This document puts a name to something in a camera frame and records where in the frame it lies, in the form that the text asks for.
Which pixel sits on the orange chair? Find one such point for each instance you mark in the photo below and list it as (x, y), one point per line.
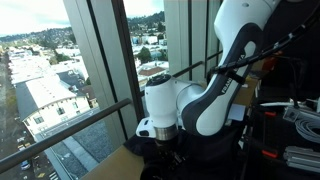
(273, 64)

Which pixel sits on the metal corner bracket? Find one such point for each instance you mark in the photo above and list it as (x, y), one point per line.
(291, 114)

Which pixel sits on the black zip jumper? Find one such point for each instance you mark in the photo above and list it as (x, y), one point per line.
(206, 156)

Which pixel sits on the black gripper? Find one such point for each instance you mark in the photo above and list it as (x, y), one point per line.
(166, 146)

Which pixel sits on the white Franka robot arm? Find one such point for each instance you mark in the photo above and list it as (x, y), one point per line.
(213, 116)

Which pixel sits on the metal window handrail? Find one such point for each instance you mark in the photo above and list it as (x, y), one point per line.
(66, 133)

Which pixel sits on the aluminium extrusion rail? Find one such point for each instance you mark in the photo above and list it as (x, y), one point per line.
(301, 160)

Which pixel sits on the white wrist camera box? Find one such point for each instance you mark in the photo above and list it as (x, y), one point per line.
(146, 127)

